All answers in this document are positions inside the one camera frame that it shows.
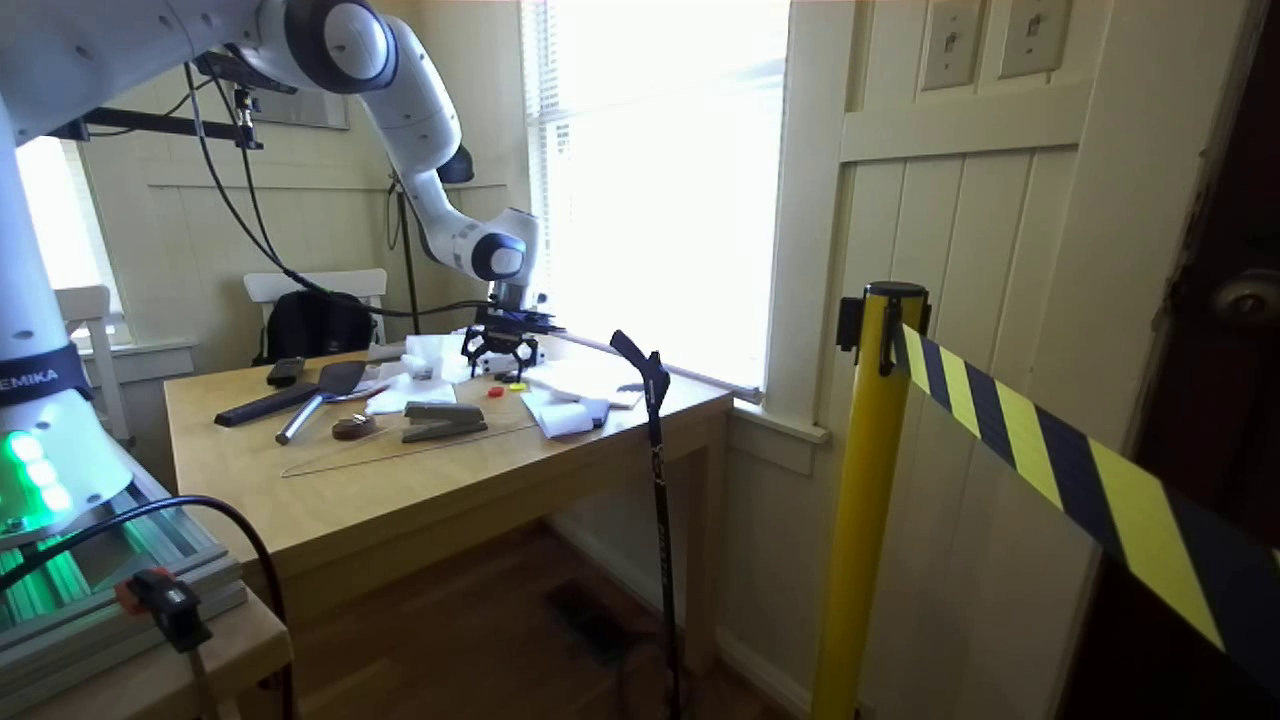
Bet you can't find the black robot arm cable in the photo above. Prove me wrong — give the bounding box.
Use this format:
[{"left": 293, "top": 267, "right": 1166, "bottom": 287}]
[{"left": 175, "top": 58, "right": 493, "bottom": 325}]

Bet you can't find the long black handled tool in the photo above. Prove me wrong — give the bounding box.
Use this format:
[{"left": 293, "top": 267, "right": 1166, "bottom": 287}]
[{"left": 212, "top": 360, "right": 369, "bottom": 434}]

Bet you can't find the gray stapler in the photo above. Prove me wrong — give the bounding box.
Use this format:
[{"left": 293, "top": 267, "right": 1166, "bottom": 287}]
[{"left": 396, "top": 400, "right": 493, "bottom": 450}]

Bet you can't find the black horizontal bar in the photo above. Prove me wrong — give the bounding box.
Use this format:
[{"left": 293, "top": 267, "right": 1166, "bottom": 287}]
[{"left": 51, "top": 108, "right": 268, "bottom": 151}]

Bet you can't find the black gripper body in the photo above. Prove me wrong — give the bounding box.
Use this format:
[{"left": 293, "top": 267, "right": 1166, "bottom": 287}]
[{"left": 467, "top": 305, "right": 534, "bottom": 351}]

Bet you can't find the black box on table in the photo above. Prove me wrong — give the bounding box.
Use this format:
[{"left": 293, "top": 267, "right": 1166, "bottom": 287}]
[{"left": 257, "top": 287, "right": 378, "bottom": 367}]

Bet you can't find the white wall switch plate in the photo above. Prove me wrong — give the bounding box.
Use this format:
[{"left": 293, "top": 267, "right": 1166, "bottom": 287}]
[
  {"left": 918, "top": 0, "right": 992, "bottom": 96},
  {"left": 998, "top": 0, "right": 1074, "bottom": 82}
]

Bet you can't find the round brown puck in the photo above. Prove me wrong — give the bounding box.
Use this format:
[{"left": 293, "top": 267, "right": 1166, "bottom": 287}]
[{"left": 327, "top": 409, "right": 382, "bottom": 444}]

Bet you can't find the black yellow caution tape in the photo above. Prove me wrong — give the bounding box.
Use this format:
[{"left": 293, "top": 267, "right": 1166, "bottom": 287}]
[{"left": 892, "top": 319, "right": 1280, "bottom": 696}]

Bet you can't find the white hemmed square cloth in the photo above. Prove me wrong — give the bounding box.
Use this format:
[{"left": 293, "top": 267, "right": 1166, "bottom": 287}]
[{"left": 360, "top": 374, "right": 463, "bottom": 418}]

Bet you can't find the crumpled white cloth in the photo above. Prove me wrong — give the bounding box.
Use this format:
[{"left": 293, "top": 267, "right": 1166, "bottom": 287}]
[{"left": 396, "top": 327, "right": 473, "bottom": 390}]

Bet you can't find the small black object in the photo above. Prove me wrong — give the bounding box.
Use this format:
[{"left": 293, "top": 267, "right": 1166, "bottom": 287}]
[{"left": 259, "top": 351, "right": 310, "bottom": 393}]

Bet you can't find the folded white paper napkin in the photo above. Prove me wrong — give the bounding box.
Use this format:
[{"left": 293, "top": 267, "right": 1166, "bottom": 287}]
[{"left": 515, "top": 390, "right": 617, "bottom": 450}]

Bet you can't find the small black clamp mount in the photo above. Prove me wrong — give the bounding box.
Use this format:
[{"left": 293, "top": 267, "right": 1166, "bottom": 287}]
[{"left": 120, "top": 568, "right": 219, "bottom": 720}]

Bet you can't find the aluminium rail robot base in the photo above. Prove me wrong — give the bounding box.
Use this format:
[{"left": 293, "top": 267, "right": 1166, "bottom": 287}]
[{"left": 0, "top": 484, "right": 257, "bottom": 675}]

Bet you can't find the black tripod stand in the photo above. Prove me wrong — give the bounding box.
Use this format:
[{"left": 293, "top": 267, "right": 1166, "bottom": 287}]
[{"left": 607, "top": 327, "right": 697, "bottom": 720}]

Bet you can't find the wooden table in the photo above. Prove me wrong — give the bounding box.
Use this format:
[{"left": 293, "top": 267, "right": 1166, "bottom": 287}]
[{"left": 160, "top": 333, "right": 735, "bottom": 720}]

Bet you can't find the black cable over rail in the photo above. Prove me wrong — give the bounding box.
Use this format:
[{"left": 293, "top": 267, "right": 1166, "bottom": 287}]
[{"left": 0, "top": 493, "right": 298, "bottom": 720}]

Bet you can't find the silver metal tube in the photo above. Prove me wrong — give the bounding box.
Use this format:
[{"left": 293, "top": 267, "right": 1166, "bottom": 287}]
[{"left": 273, "top": 390, "right": 333, "bottom": 450}]

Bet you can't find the upright yellow stanchion post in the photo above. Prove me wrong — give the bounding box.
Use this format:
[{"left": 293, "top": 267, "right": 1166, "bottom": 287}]
[{"left": 808, "top": 278, "right": 932, "bottom": 720}]

